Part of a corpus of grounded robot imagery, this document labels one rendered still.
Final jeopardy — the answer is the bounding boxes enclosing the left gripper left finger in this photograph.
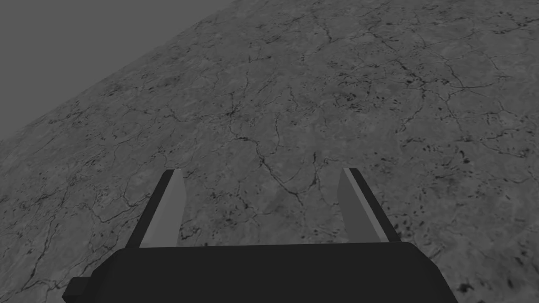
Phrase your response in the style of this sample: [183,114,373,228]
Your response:
[125,169,187,249]

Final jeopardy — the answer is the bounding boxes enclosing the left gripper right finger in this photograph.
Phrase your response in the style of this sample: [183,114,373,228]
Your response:
[336,167,402,244]

